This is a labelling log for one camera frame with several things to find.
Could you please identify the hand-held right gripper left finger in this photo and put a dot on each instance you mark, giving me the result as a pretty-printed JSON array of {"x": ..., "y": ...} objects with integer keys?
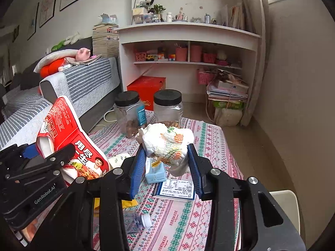
[{"x": 137, "y": 174}]

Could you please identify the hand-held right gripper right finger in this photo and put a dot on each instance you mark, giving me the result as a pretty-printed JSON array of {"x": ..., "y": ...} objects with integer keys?
[{"x": 195, "y": 174}]

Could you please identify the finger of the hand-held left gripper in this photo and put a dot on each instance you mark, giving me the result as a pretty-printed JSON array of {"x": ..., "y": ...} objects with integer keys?
[
  {"x": 31, "y": 151},
  {"x": 62, "y": 153}
]

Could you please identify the white packet with blue border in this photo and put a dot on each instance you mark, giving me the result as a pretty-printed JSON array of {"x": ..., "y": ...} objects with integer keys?
[{"x": 175, "y": 188}]

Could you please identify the red instant noodle cup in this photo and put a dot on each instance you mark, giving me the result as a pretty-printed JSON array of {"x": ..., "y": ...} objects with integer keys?
[{"x": 65, "y": 125}]

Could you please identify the yellow wrapper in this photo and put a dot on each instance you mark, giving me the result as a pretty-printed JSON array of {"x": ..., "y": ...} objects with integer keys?
[{"x": 129, "y": 203}]

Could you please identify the white printed tissue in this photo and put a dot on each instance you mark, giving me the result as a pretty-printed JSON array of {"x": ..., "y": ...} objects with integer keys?
[{"x": 167, "y": 141}]

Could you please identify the white waste bin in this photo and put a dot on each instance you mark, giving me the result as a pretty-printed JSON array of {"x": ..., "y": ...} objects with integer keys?
[{"x": 285, "y": 204}]

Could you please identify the light blue small box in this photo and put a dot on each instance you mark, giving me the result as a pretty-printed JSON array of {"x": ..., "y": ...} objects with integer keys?
[{"x": 155, "y": 175}]

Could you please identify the white floral paper napkin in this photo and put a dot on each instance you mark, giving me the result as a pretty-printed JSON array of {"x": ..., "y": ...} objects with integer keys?
[{"x": 119, "y": 159}]

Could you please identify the striped sofa seat cover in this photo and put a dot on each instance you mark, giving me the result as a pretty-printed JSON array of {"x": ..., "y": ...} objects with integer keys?
[{"x": 18, "y": 120}]

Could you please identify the small clear plastic bottle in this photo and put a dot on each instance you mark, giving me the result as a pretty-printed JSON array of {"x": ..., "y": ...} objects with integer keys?
[{"x": 132, "y": 222}]

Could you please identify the patterned pink tablecloth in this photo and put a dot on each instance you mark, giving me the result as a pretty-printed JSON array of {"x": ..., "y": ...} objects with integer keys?
[{"x": 170, "y": 222}]

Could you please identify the grey sofa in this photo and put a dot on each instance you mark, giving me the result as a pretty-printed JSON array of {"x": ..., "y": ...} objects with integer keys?
[{"x": 102, "y": 109}]

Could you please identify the clear jar with blue label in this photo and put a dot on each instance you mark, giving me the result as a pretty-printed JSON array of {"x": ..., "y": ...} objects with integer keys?
[{"x": 125, "y": 115}]

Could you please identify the white bag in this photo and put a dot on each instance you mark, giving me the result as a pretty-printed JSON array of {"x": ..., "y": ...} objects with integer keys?
[{"x": 227, "y": 117}]

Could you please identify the clear jar with black lid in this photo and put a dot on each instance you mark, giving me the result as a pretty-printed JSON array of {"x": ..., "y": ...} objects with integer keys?
[{"x": 167, "y": 109}]

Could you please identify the green package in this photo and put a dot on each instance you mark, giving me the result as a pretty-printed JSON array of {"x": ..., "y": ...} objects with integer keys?
[{"x": 227, "y": 105}]

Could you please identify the orange pillow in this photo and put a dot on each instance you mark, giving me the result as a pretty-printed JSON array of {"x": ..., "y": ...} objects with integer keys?
[{"x": 51, "y": 68}]

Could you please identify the red cardboard box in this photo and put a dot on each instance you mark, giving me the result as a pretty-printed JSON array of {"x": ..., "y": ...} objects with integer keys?
[{"x": 146, "y": 86}]

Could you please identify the stack of papers and folders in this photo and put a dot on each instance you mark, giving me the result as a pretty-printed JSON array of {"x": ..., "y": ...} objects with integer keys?
[{"x": 227, "y": 89}]

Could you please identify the folded newspaper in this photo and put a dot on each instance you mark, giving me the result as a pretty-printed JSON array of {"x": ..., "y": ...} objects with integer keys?
[{"x": 83, "y": 61}]

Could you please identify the hanging pink basket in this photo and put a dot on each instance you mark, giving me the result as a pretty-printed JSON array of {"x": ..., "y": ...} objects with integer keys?
[{"x": 205, "y": 77}]

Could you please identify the white pillow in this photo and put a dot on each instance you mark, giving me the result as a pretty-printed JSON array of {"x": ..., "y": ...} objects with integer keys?
[{"x": 56, "y": 56}]

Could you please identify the pink plush toy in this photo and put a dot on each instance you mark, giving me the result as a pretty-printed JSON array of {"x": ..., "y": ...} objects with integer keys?
[{"x": 83, "y": 54}]

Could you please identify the green plush toy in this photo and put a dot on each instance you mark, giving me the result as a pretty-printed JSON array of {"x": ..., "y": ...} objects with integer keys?
[{"x": 58, "y": 45}]

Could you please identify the white plush toy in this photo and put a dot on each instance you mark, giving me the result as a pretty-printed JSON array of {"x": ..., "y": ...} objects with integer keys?
[{"x": 72, "y": 38}]

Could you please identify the low pink basket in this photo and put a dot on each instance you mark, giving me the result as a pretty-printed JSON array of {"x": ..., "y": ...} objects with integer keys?
[{"x": 209, "y": 58}]

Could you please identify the small pink lattice basket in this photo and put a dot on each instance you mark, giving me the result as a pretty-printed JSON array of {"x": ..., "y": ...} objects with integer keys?
[{"x": 140, "y": 57}]

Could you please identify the yellow toy truck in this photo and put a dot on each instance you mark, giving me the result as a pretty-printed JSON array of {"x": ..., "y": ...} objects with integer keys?
[{"x": 151, "y": 57}]

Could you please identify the small framed picture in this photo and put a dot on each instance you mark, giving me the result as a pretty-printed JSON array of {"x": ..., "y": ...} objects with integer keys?
[{"x": 16, "y": 33}]

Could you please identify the colourful puzzle cube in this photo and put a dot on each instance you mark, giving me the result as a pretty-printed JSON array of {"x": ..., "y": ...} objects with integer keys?
[{"x": 171, "y": 57}]

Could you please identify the stack of books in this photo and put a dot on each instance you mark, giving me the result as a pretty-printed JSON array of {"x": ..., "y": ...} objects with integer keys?
[{"x": 104, "y": 41}]

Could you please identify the pink cylinder container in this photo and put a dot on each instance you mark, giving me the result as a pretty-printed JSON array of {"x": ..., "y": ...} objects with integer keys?
[
  {"x": 196, "y": 53},
  {"x": 181, "y": 54}
]

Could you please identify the beige curtain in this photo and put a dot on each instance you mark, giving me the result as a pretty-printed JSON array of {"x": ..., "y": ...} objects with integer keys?
[{"x": 255, "y": 65}]

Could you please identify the narrow framed picture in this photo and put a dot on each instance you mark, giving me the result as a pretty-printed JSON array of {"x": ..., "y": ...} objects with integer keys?
[{"x": 33, "y": 22}]

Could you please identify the light blue tissue box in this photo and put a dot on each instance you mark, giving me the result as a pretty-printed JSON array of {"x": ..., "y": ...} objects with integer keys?
[{"x": 108, "y": 19}]

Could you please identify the white bookshelf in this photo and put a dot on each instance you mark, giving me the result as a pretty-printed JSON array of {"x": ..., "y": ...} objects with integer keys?
[{"x": 183, "y": 32}]

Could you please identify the framed pink drawing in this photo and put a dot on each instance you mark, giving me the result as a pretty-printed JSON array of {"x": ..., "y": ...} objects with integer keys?
[{"x": 49, "y": 5}]

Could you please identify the metal flask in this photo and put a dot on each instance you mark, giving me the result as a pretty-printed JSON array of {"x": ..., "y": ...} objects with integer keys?
[{"x": 207, "y": 18}]

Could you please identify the pencil holder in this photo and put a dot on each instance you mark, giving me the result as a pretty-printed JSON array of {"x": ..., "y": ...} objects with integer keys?
[{"x": 180, "y": 17}]

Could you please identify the white bottle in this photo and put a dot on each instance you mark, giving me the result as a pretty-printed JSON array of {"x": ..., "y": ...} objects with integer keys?
[{"x": 169, "y": 17}]

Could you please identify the upright books and folders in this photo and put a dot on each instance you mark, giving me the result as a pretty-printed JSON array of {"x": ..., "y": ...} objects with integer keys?
[{"x": 235, "y": 17}]

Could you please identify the small potted plant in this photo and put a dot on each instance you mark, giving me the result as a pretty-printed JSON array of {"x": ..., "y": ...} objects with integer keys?
[{"x": 158, "y": 11}]

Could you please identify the black-haired doll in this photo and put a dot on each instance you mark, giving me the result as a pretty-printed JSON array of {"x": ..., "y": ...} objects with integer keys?
[{"x": 149, "y": 0}]

